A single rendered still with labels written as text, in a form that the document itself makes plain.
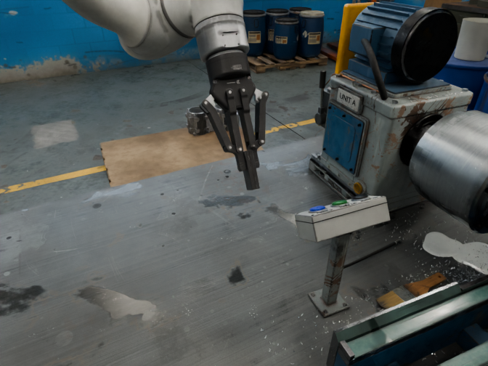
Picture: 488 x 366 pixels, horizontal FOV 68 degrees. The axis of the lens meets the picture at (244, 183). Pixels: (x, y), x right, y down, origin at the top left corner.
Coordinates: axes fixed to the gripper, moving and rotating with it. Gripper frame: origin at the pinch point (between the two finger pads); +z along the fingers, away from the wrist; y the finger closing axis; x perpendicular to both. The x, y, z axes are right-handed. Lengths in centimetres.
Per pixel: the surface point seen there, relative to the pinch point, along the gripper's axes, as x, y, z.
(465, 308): -9.7, 33.1, 34.0
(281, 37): 402, 235, -170
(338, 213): -3.5, 14.2, 11.3
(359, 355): -9.7, 8.8, 34.0
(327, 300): 10.2, 15.7, 32.6
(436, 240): 17, 57, 31
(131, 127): 314, 1, -62
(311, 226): -2.6, 8.5, 12.5
